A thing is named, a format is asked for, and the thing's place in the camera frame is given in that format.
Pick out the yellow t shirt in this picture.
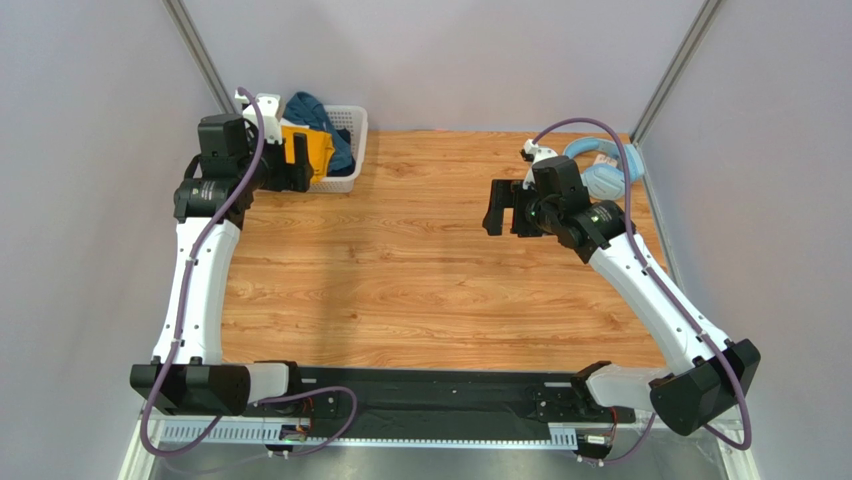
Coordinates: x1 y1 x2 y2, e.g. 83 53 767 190
280 125 335 184

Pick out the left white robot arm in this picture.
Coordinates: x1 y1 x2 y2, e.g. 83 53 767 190
129 114 313 416

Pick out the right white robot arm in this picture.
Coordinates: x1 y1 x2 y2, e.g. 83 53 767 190
482 156 761 436

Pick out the teal t shirt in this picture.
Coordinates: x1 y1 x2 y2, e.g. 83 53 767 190
283 91 356 177

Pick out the white plastic laundry basket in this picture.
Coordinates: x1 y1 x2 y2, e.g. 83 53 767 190
256 104 369 195

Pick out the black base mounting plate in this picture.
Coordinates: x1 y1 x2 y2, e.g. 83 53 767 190
300 367 636 439

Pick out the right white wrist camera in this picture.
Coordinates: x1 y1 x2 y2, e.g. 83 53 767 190
520 139 558 190

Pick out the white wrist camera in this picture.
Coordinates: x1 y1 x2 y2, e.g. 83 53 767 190
234 89 284 145
520 139 558 190

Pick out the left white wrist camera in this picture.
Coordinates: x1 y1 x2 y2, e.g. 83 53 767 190
234 89 284 145

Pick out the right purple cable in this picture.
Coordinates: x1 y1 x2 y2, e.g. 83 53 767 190
530 117 753 466

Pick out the aluminium frame rail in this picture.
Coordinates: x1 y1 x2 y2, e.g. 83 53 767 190
162 0 237 113

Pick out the white slotted cable duct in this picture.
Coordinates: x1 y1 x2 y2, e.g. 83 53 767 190
154 420 579 451

